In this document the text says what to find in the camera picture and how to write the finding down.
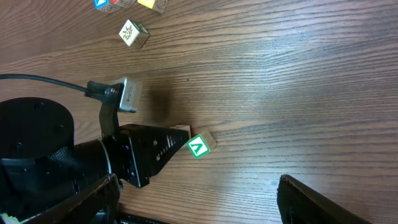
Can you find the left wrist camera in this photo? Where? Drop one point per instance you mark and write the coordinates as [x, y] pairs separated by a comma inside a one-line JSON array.
[[131, 94]]

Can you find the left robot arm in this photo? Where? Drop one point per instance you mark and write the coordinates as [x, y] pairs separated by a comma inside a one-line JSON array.
[[41, 165]]

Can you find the blue letter block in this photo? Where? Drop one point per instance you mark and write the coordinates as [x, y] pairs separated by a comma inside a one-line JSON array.
[[106, 6]]

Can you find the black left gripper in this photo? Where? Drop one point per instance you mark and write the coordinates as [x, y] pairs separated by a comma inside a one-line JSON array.
[[134, 152]]

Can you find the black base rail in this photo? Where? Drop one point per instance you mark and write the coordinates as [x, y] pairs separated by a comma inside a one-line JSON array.
[[126, 218]]

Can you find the red letter M block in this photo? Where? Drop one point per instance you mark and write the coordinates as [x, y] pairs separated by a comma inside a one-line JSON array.
[[124, 3]]

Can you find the white leaf block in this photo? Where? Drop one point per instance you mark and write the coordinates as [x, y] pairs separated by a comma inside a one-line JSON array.
[[184, 128]]

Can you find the white ladybug block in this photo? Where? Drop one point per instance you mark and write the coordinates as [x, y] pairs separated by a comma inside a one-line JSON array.
[[134, 34]]

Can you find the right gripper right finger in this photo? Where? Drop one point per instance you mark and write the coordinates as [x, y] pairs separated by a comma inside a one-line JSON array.
[[299, 204]]

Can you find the yellow block centre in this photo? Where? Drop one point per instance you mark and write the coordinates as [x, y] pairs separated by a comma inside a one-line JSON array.
[[156, 5]]

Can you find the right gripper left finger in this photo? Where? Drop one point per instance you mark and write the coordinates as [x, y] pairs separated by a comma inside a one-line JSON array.
[[98, 203]]

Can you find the green letter A block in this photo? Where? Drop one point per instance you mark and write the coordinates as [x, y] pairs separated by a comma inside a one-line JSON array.
[[201, 144]]

